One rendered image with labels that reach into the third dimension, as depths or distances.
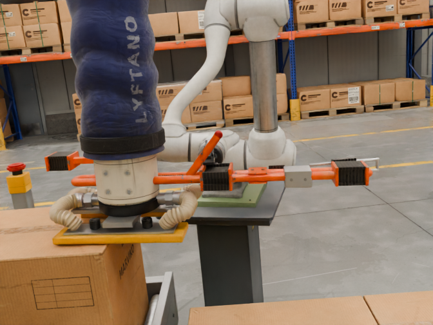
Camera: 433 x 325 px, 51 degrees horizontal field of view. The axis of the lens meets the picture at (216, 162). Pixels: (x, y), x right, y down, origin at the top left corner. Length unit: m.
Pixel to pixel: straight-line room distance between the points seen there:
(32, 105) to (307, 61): 5.78
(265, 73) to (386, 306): 0.95
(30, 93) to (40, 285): 8.95
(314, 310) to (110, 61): 1.02
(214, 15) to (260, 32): 0.18
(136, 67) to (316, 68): 9.05
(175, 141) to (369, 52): 9.13
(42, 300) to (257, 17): 1.19
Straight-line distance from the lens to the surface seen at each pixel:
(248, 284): 2.11
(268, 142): 1.89
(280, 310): 1.61
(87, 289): 1.23
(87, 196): 1.32
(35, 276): 1.26
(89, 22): 1.15
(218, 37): 1.75
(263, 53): 1.81
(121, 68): 1.14
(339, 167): 1.20
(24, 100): 10.16
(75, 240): 1.23
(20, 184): 1.93
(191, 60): 9.68
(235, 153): 1.94
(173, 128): 1.57
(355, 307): 1.64
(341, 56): 10.28
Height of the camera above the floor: 1.41
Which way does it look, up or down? 14 degrees down
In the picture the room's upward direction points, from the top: 5 degrees counter-clockwise
